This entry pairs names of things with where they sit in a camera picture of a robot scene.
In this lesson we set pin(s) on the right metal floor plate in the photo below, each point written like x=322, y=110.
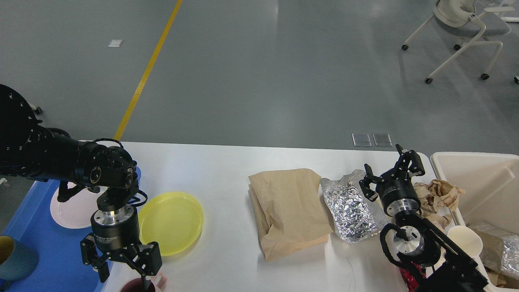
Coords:
x=382, y=140

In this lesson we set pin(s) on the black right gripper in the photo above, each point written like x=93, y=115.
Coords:
x=396, y=195

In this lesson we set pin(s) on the silver foil pouch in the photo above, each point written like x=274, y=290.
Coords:
x=355, y=218

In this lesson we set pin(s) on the red snack wrapper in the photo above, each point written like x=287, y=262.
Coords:
x=408, y=278

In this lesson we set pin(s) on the brown paper bag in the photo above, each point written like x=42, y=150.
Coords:
x=288, y=212

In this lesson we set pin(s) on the pink round plate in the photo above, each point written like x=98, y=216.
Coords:
x=77, y=211

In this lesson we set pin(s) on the teal blue cup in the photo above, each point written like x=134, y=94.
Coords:
x=17, y=261

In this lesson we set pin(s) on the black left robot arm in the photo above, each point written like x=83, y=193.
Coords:
x=39, y=153

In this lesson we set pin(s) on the beige plastic bin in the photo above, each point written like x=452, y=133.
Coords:
x=491, y=184

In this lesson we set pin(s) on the white office chair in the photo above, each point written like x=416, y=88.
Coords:
x=472, y=24

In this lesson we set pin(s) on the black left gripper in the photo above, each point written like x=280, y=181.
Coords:
x=116, y=235

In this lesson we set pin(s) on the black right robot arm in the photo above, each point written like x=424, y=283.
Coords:
x=412, y=242

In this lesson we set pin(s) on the white paper cup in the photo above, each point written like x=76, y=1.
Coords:
x=466, y=239

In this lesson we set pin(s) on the metal floor plate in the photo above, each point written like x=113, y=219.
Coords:
x=361, y=140
x=382, y=140

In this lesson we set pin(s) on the blue plastic tray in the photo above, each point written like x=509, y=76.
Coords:
x=60, y=268

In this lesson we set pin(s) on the pink ribbed mug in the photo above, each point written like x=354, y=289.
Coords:
x=158, y=284

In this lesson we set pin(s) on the yellow plastic plate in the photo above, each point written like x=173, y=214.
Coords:
x=173, y=219

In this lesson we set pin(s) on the wrapped package in bin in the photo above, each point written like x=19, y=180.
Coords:
x=500, y=251

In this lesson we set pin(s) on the crumpled brown paper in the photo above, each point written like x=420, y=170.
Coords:
x=437, y=196

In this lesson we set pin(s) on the white paper scrap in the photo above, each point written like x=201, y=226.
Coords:
x=115, y=43

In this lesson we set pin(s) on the left metal floor plate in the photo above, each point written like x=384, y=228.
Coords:
x=361, y=140

